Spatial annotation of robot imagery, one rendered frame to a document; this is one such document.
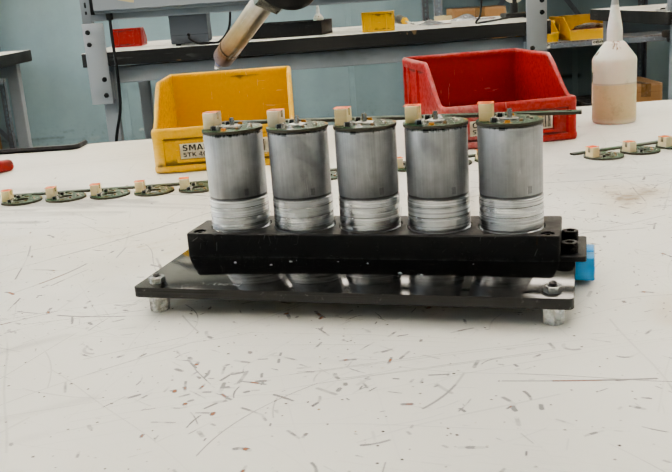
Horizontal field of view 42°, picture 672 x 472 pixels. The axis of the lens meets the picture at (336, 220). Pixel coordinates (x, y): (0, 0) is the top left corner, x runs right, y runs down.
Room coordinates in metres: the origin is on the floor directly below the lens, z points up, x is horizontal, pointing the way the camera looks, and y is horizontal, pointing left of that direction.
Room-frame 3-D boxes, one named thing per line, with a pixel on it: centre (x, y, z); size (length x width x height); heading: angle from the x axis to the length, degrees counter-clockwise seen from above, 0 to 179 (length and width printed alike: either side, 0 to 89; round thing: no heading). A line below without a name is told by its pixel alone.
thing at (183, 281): (0.32, -0.01, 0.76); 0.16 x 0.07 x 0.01; 74
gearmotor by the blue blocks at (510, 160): (0.32, -0.07, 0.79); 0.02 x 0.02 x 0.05
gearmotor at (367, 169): (0.34, -0.01, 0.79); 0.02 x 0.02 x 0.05
